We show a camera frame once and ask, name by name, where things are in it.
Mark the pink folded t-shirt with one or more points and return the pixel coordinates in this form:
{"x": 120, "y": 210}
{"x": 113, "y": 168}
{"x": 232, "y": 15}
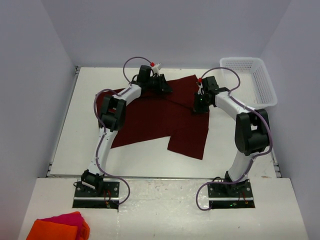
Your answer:
{"x": 70, "y": 219}

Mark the orange folded t-shirt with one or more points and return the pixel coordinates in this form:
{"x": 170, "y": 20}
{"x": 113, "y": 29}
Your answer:
{"x": 44, "y": 230}

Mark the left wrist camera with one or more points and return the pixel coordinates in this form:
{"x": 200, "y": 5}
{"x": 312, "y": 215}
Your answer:
{"x": 155, "y": 68}

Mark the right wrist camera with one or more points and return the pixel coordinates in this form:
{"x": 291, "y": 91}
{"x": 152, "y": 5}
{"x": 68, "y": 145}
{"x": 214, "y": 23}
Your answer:
{"x": 200, "y": 87}

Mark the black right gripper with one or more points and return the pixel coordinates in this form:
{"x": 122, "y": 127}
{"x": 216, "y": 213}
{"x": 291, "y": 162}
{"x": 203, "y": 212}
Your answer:
{"x": 197, "y": 109}

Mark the dark red t-shirt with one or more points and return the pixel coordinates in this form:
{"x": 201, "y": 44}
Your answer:
{"x": 153, "y": 116}

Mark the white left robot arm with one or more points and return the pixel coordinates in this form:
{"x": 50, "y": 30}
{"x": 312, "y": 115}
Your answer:
{"x": 110, "y": 110}

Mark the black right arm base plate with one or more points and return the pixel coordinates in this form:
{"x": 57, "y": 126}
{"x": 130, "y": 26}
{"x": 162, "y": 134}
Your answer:
{"x": 224, "y": 196}

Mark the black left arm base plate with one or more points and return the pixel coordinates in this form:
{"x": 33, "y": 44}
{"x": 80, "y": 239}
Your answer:
{"x": 86, "y": 197}

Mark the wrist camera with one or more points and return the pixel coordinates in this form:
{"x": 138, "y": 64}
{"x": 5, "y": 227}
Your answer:
{"x": 200, "y": 87}
{"x": 155, "y": 68}

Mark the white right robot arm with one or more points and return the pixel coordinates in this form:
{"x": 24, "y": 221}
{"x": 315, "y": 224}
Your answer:
{"x": 252, "y": 132}

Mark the white plastic basket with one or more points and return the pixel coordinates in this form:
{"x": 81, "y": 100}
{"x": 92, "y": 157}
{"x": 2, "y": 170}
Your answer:
{"x": 256, "y": 89}

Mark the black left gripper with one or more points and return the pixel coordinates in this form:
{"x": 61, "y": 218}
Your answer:
{"x": 162, "y": 86}

